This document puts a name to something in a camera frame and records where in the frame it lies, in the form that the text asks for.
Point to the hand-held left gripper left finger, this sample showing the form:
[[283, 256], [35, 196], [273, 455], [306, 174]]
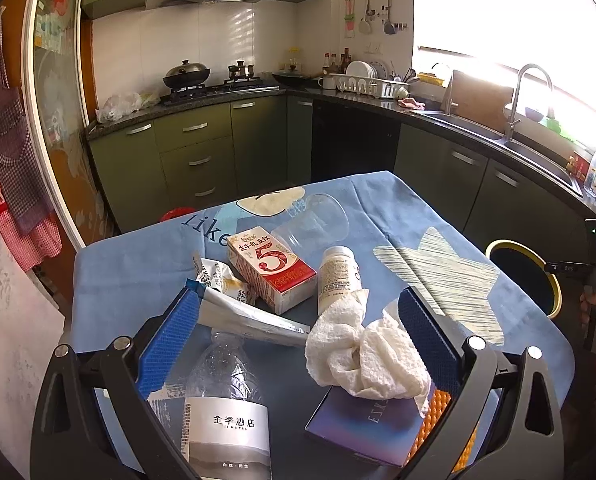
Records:
[[170, 342]]

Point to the orange foam net sleeve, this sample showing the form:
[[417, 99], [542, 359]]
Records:
[[438, 410]]

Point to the silver foil wrapper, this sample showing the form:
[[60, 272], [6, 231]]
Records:
[[248, 317]]

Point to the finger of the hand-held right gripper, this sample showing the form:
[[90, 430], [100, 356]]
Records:
[[565, 266]]

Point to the wooden cutting board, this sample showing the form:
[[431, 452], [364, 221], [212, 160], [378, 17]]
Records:
[[480, 102]]

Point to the black gas stove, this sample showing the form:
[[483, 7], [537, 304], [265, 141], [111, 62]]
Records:
[[217, 91]]

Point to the pink cloth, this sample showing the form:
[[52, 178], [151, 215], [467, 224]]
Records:
[[410, 104]]

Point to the black built-in appliance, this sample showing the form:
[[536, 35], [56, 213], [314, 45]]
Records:
[[353, 145]]

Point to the green base cabinets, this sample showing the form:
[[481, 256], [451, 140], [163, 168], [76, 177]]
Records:
[[192, 160]]

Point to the small white plastic bottle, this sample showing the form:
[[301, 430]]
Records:
[[339, 275]]

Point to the clear plastic cup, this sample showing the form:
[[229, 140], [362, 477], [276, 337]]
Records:
[[323, 220]]

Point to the red checkered apron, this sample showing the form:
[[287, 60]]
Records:
[[12, 160]]

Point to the sliding glass door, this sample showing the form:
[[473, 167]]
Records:
[[62, 110]]

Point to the hanging green and red tool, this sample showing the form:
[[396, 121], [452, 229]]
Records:
[[349, 15]]

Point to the tall steel faucet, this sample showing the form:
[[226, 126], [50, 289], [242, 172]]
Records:
[[514, 110]]

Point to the steel sink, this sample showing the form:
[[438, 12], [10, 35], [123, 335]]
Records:
[[528, 152]]

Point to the red stool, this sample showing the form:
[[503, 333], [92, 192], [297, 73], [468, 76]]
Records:
[[172, 215]]

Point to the black wok with lid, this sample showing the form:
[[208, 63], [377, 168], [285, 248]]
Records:
[[186, 75]]

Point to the small red box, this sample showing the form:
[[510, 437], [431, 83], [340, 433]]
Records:
[[579, 166]]

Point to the blue printed tablecloth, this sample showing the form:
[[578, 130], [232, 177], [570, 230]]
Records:
[[418, 210]]

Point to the crumpled plastic bags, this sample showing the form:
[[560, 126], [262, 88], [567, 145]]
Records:
[[125, 107]]

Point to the white paper towel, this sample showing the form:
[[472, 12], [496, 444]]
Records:
[[348, 355]]

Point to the white and yellow snack wrapper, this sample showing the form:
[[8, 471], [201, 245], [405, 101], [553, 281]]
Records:
[[215, 275]]

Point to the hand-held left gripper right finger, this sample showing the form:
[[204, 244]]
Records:
[[428, 342]]

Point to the white mug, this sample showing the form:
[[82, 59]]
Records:
[[326, 83]]

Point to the red and white milk carton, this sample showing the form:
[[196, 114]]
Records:
[[273, 270]]

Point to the dark bin with yellow rim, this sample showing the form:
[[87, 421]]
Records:
[[528, 285]]

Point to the clear plastic water bottle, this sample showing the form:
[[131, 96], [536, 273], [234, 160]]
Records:
[[227, 425]]

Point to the stack of white plates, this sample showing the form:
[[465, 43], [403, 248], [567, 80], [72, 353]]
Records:
[[365, 69]]

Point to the white dish rack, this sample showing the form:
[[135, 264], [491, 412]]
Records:
[[363, 87]]

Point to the group of sauce bottles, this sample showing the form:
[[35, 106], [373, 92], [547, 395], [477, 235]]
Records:
[[335, 62]]

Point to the black frying pan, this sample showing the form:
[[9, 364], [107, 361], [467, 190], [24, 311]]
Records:
[[290, 78]]

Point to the flat blue paper box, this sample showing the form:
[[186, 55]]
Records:
[[358, 425]]

